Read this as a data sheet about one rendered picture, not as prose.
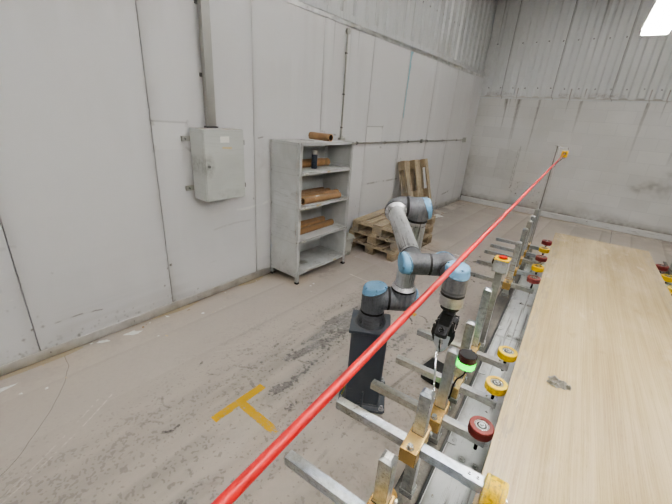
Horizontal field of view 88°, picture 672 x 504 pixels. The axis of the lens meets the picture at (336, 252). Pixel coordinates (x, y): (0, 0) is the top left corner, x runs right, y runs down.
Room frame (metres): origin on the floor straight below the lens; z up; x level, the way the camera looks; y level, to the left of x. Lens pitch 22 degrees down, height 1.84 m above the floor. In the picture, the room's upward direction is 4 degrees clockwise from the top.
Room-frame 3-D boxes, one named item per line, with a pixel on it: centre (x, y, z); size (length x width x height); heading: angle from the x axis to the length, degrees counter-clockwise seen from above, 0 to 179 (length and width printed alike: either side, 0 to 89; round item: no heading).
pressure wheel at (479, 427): (0.87, -0.53, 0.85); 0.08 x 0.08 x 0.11
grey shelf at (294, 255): (4.00, 0.33, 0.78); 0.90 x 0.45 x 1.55; 143
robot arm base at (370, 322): (1.92, -0.26, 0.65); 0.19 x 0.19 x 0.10
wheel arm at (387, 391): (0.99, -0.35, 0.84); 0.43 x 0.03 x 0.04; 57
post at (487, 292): (1.41, -0.70, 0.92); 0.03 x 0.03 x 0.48; 57
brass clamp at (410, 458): (0.76, -0.28, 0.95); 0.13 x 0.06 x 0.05; 147
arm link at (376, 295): (1.92, -0.27, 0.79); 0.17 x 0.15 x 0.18; 92
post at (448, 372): (0.99, -0.43, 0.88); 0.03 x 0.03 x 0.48; 57
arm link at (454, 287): (1.18, -0.46, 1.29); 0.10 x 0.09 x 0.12; 2
